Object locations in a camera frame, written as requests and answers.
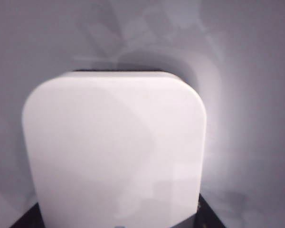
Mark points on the white glossy whiteboard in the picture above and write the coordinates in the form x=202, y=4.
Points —
x=247, y=95

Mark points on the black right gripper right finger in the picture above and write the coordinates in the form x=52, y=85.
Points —
x=211, y=217

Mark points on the white whiteboard eraser black felt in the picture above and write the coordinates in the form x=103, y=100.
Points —
x=114, y=147

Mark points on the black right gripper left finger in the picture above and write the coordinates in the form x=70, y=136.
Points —
x=34, y=219

